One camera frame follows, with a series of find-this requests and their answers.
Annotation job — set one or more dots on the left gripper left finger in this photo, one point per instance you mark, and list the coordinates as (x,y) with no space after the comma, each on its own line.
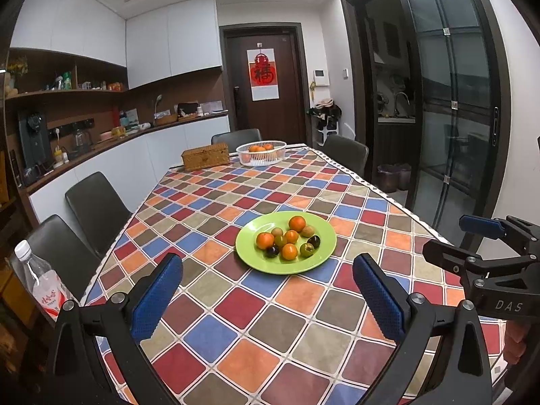
(75,372)

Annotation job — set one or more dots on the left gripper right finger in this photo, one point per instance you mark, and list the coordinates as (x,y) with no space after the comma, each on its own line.
(460,371)

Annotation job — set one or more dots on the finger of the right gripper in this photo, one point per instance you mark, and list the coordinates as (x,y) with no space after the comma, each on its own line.
(464,263)
(520,235)

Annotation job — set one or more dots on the dark purple plum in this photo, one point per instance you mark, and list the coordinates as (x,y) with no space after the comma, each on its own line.
(314,241)

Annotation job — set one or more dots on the green persimmon fruit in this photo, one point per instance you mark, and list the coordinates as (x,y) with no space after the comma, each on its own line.
(307,250)

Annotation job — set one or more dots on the brown round fruit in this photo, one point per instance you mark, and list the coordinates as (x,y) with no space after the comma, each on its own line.
(307,232)

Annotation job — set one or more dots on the small orange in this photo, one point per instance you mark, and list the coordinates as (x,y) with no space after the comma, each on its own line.
(291,236)

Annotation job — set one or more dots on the orange fruit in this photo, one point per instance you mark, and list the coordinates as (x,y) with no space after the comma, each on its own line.
(289,252)

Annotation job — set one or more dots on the small brown fruit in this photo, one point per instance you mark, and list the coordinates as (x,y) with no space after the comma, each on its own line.
(277,231)

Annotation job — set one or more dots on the large orange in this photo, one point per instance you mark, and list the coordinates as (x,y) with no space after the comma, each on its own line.
(265,240)

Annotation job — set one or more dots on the yellow green fruit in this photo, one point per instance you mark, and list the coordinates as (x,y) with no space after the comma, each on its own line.
(280,241)

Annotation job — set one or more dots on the person right hand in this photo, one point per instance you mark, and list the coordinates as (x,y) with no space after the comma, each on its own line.
(514,341)

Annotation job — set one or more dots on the clear plastic water bottle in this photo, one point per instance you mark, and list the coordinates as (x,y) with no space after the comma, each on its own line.
(42,281)

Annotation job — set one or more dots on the dark chair near left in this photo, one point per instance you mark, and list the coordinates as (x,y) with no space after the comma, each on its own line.
(55,242)

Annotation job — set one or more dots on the dark chair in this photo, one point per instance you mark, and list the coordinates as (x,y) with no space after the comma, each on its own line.
(55,242)
(349,153)
(99,211)

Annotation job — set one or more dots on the dark chair right side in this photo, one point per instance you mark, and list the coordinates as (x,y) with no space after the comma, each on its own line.
(349,153)

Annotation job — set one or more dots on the glass sliding door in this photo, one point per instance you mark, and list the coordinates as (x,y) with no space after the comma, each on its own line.
(460,77)

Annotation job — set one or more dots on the colourful checkered tablecloth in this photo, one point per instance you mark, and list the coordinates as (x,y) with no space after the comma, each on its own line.
(233,335)

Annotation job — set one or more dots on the green plate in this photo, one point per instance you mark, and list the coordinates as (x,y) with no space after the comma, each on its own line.
(247,250)

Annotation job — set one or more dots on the black coffee machine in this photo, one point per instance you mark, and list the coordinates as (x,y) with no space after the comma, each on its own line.
(34,137)

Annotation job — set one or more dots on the dark wooden door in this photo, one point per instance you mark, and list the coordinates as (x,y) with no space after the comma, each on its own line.
(283,119)

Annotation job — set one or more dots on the white plastic basket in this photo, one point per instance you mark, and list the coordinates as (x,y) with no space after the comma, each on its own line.
(263,153)

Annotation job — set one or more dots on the dark chair far end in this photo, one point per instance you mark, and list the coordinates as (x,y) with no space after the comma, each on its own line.
(237,138)

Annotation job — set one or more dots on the red fu poster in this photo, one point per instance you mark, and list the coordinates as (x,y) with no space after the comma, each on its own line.
(262,73)

